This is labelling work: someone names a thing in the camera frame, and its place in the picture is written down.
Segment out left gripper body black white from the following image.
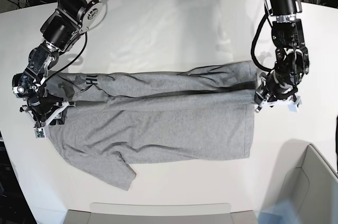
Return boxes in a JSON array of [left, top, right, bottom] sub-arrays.
[[254, 72, 301, 112]]

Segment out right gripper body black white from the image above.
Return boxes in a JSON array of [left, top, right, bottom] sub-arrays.
[[20, 94, 76, 128]]

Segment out grey T-shirt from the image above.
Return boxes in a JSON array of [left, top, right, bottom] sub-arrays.
[[46, 61, 257, 190]]

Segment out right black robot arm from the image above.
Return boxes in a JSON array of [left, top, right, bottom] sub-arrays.
[[12, 0, 103, 129]]

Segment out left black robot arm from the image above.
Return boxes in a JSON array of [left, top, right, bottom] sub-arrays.
[[250, 0, 309, 112]]

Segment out black object right edge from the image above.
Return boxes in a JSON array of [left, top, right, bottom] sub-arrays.
[[335, 116, 338, 173]]

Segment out grey bin at right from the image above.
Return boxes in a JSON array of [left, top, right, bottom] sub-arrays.
[[274, 143, 338, 224]]

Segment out grey bin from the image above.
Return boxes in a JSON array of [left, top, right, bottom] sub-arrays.
[[63, 203, 258, 223], [274, 143, 338, 224]]

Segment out grey bin at bottom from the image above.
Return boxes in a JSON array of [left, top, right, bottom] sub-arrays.
[[63, 203, 258, 223]]

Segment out blue cloth in bin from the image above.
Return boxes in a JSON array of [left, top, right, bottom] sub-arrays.
[[256, 200, 296, 224]]

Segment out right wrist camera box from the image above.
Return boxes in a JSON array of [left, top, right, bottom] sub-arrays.
[[34, 126, 50, 138]]

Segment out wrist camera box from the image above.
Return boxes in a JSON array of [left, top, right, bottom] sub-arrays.
[[288, 99, 302, 113], [34, 126, 50, 138]]

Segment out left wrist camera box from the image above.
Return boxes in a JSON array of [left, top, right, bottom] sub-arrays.
[[288, 99, 302, 113]]

